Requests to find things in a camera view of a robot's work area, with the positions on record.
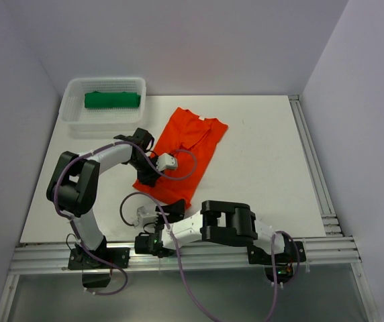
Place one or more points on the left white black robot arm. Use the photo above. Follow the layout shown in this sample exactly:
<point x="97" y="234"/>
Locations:
<point x="73" y="186"/>

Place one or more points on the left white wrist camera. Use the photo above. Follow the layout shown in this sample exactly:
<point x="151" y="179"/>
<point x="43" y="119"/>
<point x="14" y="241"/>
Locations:
<point x="166" y="162"/>

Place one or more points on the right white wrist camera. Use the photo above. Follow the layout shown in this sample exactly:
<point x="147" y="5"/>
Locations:
<point x="145" y="216"/>

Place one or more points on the orange polo t shirt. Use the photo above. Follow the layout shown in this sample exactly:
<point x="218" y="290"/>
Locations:
<point x="192" y="141"/>

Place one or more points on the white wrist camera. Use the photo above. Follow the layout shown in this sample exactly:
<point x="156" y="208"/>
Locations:
<point x="145" y="216"/>
<point x="166" y="162"/>

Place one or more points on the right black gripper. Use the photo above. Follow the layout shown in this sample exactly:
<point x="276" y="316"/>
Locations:
<point x="176" y="208"/>

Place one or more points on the right side aluminium rail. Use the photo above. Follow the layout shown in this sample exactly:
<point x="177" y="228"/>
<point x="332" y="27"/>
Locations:
<point x="328" y="214"/>

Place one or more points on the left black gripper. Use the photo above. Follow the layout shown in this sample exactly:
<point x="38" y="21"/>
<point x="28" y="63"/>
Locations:
<point x="149" y="179"/>

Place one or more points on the rolled green t shirt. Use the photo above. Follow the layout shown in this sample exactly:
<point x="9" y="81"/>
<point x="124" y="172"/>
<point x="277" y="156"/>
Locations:
<point x="99" y="100"/>

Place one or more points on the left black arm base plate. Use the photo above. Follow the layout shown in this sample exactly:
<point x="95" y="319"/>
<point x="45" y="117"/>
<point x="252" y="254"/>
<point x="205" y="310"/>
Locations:
<point x="105" y="259"/>

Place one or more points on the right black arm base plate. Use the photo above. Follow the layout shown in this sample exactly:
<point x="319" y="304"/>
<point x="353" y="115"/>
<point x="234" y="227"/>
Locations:
<point x="293" y="252"/>

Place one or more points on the white perforated plastic basket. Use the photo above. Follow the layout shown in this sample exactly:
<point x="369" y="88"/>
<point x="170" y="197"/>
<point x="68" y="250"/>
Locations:
<point x="73" y="112"/>

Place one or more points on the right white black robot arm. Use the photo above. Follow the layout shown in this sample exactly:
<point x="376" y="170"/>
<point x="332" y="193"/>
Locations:
<point x="218" y="222"/>

